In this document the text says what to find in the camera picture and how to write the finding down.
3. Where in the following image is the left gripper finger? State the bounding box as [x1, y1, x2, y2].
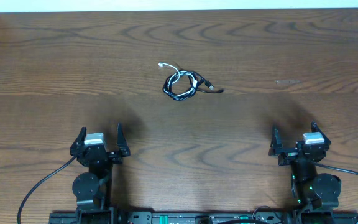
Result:
[70, 127, 86, 156]
[117, 123, 131, 157]

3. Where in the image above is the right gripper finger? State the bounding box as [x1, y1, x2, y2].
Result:
[268, 125, 283, 156]
[311, 121, 331, 146]

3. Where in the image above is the white usb cable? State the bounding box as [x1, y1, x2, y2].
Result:
[158, 62, 198, 98]

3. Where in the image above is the black usb cable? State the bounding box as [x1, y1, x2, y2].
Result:
[162, 68, 225, 101]

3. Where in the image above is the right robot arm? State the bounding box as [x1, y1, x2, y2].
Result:
[268, 121, 341, 217]

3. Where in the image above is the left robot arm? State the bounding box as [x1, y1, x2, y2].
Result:
[70, 124, 131, 213]

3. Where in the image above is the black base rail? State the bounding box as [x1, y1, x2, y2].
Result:
[48, 208, 358, 224]

